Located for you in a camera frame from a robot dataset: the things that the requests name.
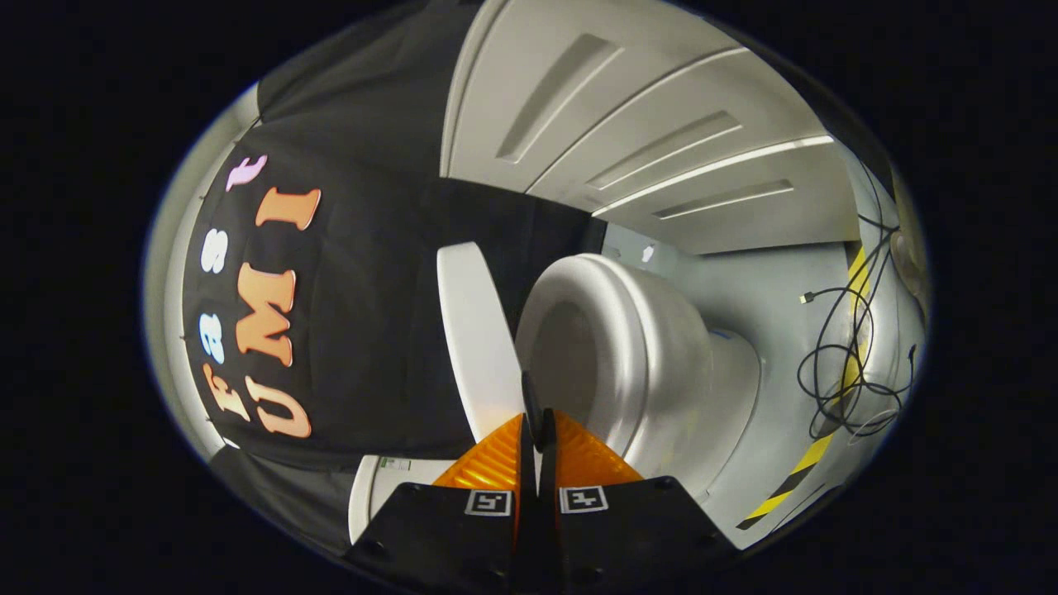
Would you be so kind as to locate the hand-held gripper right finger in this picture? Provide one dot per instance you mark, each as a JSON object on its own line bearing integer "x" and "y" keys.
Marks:
{"x": 628, "y": 529}

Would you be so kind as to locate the yellow black hazard tape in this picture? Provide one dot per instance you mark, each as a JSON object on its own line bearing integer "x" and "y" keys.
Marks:
{"x": 851, "y": 364}

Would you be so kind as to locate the white toilet lid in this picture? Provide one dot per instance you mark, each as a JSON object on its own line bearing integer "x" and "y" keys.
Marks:
{"x": 479, "y": 339}

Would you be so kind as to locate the black backdrop cloth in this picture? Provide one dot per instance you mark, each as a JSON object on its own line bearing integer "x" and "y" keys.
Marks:
{"x": 364, "y": 330}

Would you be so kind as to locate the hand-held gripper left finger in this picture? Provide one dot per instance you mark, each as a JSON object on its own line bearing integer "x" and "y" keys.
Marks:
{"x": 446, "y": 537}

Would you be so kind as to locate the white toilet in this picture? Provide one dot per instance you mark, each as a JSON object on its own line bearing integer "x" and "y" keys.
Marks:
{"x": 661, "y": 347}

